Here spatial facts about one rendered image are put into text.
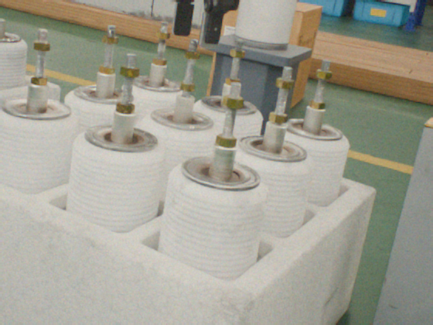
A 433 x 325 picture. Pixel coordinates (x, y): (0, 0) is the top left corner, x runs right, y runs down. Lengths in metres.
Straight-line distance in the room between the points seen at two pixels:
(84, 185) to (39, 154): 0.08
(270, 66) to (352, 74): 1.46
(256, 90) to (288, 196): 0.40
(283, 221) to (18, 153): 0.29
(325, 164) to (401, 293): 0.16
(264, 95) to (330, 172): 0.29
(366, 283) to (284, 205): 0.38
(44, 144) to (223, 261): 0.23
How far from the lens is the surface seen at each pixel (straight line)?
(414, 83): 2.47
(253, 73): 1.05
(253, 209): 0.59
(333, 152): 0.79
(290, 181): 0.68
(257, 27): 1.06
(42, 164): 0.71
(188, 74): 0.74
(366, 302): 0.99
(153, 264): 0.59
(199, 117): 0.78
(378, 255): 1.14
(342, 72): 2.50
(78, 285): 0.65
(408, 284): 0.75
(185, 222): 0.59
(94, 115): 0.78
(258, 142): 0.72
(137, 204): 0.65
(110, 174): 0.63
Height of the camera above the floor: 0.46
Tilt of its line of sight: 17 degrees down
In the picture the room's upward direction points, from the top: 9 degrees clockwise
